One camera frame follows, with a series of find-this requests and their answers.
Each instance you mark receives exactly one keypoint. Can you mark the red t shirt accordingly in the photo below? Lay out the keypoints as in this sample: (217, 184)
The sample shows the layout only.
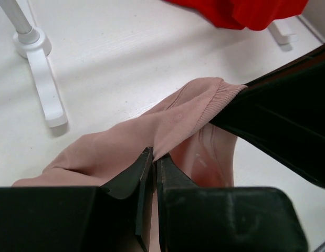
(239, 14)

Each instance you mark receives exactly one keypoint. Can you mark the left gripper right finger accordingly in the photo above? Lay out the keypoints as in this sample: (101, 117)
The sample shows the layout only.
(194, 218)

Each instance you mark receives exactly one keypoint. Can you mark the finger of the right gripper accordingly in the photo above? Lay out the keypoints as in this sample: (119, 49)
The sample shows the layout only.
(283, 114)

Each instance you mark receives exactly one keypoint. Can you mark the white clothes rack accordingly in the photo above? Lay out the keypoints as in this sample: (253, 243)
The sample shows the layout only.
(96, 63)

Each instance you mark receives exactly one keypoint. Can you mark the pink printed t shirt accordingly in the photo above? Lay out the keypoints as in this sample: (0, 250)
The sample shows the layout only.
(178, 125)

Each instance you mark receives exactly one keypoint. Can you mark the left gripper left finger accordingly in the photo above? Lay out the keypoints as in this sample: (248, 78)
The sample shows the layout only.
(113, 217)

